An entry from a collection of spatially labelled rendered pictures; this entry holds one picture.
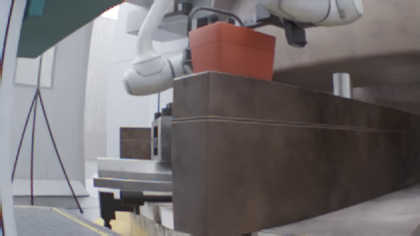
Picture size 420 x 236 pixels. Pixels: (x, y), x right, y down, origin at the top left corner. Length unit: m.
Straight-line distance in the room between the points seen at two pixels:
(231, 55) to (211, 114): 0.15
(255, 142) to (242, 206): 0.15
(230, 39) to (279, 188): 0.39
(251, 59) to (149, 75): 0.47
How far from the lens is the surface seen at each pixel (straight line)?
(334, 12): 0.91
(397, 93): 5.69
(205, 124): 0.96
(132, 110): 6.24
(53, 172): 4.16
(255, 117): 1.04
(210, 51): 1.04
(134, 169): 2.21
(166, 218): 1.52
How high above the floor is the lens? 0.52
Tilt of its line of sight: 4 degrees up
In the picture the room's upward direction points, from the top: 1 degrees clockwise
